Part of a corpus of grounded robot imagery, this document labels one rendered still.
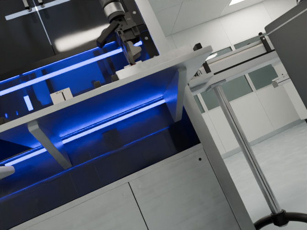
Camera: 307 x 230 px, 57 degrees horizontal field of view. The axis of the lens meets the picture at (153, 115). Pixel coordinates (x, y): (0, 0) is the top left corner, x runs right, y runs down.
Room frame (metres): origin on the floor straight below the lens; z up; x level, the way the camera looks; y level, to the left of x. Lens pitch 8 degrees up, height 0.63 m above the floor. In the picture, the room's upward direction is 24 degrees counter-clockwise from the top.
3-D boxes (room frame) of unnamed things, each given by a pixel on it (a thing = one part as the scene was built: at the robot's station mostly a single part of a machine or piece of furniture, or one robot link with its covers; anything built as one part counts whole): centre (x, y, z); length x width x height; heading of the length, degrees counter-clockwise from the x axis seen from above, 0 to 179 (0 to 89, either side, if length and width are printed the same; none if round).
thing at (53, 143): (1.00, 0.37, 0.80); 0.34 x 0.03 x 0.13; 10
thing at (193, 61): (1.05, 0.13, 0.87); 0.70 x 0.48 x 0.02; 100
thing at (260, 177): (1.48, -0.36, 0.46); 0.09 x 0.09 x 0.77; 10
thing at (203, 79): (1.36, -0.26, 0.87); 0.14 x 0.13 x 0.02; 10
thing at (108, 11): (1.06, -0.02, 1.21); 0.08 x 0.08 x 0.05
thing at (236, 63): (1.51, -0.50, 0.92); 0.69 x 0.15 x 0.16; 100
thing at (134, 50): (1.04, -0.03, 1.02); 0.06 x 0.03 x 0.09; 100
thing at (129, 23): (1.06, -0.03, 1.13); 0.09 x 0.08 x 0.12; 100
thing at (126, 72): (1.04, -0.05, 0.90); 0.34 x 0.26 x 0.04; 10
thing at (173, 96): (1.09, -0.12, 0.80); 0.34 x 0.03 x 0.13; 10
